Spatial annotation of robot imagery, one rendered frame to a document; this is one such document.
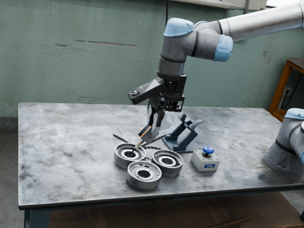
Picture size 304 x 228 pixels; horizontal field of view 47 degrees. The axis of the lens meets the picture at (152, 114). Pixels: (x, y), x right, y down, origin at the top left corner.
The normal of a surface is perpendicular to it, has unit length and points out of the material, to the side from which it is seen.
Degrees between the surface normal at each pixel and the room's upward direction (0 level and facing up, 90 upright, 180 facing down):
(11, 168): 0
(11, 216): 0
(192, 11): 90
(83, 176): 0
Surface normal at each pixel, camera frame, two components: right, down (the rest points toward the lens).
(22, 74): 0.32, 0.48
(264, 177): 0.18, -0.88
